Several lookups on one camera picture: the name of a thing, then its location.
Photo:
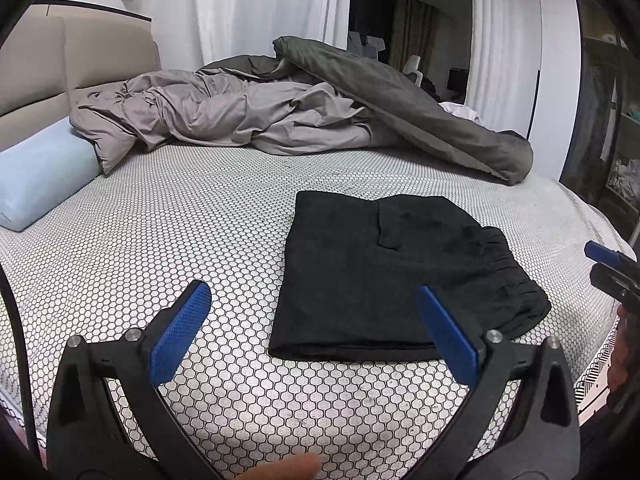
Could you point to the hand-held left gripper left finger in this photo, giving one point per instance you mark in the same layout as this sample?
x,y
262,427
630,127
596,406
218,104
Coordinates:
x,y
180,330

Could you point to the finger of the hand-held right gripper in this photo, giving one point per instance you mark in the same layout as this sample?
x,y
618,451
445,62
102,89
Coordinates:
x,y
612,282
597,251

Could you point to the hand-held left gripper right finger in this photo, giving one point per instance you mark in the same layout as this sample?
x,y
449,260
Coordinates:
x,y
450,335

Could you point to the black pants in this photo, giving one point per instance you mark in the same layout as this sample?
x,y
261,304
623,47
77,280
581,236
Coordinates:
x,y
350,270

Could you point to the person's left hand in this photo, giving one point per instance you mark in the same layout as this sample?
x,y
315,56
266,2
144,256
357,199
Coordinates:
x,y
285,467

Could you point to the bed with honeycomb sheet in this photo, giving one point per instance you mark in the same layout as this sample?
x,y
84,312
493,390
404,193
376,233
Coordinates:
x,y
175,220

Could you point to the dark wardrobe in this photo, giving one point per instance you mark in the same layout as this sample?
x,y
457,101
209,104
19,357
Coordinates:
x,y
595,110

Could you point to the white cloth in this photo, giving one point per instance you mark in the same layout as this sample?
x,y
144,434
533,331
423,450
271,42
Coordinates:
x,y
457,110

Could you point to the light blue pillow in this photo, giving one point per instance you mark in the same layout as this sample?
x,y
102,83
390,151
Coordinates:
x,y
45,170

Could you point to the grey two-tone duvet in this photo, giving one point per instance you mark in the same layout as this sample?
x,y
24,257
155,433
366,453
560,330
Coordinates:
x,y
225,110

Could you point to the white curtain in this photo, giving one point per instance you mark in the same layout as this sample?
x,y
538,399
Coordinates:
x,y
500,35
250,10

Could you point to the white chair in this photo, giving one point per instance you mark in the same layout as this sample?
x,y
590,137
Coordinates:
x,y
414,62

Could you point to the beige padded headboard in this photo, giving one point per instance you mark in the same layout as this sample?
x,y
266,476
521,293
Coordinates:
x,y
100,55

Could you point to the brown curtain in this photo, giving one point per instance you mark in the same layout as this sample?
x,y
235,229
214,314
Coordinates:
x,y
410,30

